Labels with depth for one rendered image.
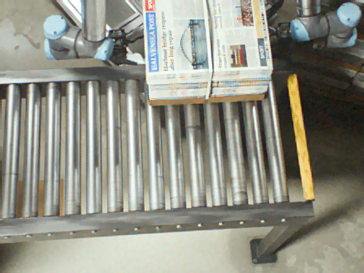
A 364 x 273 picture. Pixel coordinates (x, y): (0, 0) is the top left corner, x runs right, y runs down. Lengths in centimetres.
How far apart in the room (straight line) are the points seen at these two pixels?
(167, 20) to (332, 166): 129
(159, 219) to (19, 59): 145
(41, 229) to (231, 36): 81
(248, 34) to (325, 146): 115
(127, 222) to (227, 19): 68
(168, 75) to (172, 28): 15
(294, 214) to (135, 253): 96
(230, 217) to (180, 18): 62
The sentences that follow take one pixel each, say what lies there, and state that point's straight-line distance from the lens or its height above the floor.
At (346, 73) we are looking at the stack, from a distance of 253.
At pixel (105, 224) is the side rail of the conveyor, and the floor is 80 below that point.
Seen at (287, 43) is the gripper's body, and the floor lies 83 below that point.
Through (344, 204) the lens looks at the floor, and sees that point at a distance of 267.
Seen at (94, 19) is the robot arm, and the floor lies 105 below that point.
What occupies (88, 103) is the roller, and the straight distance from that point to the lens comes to 186.
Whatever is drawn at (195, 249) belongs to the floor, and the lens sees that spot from 251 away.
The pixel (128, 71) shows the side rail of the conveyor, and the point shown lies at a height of 80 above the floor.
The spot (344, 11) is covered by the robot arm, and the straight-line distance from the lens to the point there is 190.
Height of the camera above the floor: 248
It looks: 69 degrees down
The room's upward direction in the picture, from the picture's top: 5 degrees clockwise
